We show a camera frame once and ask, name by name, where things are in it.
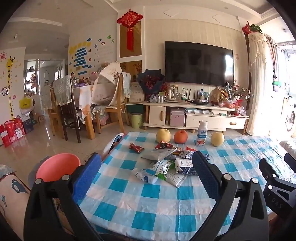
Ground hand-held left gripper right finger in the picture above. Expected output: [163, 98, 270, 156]
[192, 150, 270, 241]

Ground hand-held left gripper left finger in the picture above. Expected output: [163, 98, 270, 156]
[23, 152, 104, 241]

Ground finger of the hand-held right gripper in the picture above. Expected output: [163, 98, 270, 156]
[284, 153, 296, 173]
[258, 158, 286, 186]

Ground white printed packet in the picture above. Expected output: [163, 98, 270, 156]
[165, 173, 186, 188]

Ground small colourful wrapper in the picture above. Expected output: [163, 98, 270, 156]
[178, 146, 197, 159]

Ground pink plastic bucket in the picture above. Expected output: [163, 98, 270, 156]
[36, 153, 81, 182]

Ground green white milk pouch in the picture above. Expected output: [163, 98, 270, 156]
[148, 160, 175, 180]

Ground red snack wrapper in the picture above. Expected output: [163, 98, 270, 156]
[155, 141, 174, 150]

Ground red candy wrapper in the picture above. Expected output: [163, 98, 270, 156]
[129, 143, 144, 154]

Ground grey foil packet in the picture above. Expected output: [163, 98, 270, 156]
[141, 148, 178, 161]

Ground white blue pouch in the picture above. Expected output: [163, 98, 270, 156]
[132, 169, 160, 184]

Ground grey fluffy cushion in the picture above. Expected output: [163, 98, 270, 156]
[280, 139, 296, 156]

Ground white washing machine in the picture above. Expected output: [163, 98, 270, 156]
[281, 111, 296, 139]

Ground yellow pear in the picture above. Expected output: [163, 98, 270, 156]
[156, 128, 171, 143]
[210, 132, 225, 147]

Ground white yogurt drink bottle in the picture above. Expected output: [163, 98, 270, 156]
[196, 120, 208, 147]

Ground red apple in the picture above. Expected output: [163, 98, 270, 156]
[174, 130, 188, 144]

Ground dining table with printed cloth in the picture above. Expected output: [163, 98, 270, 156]
[74, 85, 97, 139]

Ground blue white checkered tablecloth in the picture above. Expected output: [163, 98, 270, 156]
[77, 132, 296, 237]

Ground dark wooden chair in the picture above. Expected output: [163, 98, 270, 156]
[50, 75, 81, 143]

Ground pink storage box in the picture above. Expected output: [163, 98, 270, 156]
[170, 109, 185, 127]

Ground red plastic bag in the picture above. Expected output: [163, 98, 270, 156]
[231, 100, 248, 116]

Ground light wooden chair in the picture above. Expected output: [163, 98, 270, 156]
[92, 72, 130, 133]
[47, 85, 58, 137]

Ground light green waste bin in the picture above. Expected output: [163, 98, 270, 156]
[130, 113, 144, 129]

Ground dark blue gift bag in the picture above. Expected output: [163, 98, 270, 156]
[23, 118, 35, 134]

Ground dark green storage box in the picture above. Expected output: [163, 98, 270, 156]
[126, 103, 145, 114]

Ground white television cabinet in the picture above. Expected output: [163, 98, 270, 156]
[143, 101, 250, 135]

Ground black router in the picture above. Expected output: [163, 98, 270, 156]
[187, 89, 200, 103]

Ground cream printed sofa cushion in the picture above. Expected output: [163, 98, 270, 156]
[0, 164, 77, 241]

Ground pink artificial flowers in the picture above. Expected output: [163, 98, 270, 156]
[228, 80, 251, 102]

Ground golden ornament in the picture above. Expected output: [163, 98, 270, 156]
[209, 86, 228, 102]

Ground lace covered standing air conditioner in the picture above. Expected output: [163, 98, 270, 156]
[248, 32, 274, 136]

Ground pale lace chair cover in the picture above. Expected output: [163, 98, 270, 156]
[53, 75, 74, 106]

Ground white electric kettle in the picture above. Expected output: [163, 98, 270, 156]
[166, 85, 179, 102]

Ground white printed sack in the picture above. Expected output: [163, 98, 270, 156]
[128, 82, 146, 103]

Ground white printed cloth bag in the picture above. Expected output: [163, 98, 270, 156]
[91, 61, 123, 107]

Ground yellow plastic bag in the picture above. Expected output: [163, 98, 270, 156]
[19, 96, 33, 109]

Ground patterned window curtain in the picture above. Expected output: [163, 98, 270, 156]
[264, 34, 278, 77]

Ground dark blue flower bouquet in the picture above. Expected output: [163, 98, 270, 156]
[136, 69, 166, 98]

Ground glass display cabinet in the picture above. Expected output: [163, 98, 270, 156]
[24, 59, 40, 95]

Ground black flat television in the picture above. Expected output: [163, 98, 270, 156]
[165, 41, 234, 87]

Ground red artificial flower decoration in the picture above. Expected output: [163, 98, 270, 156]
[242, 21, 263, 35]

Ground small brown wall panel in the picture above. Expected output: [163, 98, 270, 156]
[120, 61, 142, 82]

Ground blue yellow wall chart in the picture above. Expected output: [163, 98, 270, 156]
[68, 39, 92, 70]

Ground giraffe height wall sticker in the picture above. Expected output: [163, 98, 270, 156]
[5, 56, 22, 116]

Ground large brown wall panel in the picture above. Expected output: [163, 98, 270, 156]
[120, 22, 142, 58]

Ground red knot wall ornament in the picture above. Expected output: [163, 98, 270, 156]
[117, 9, 143, 51]

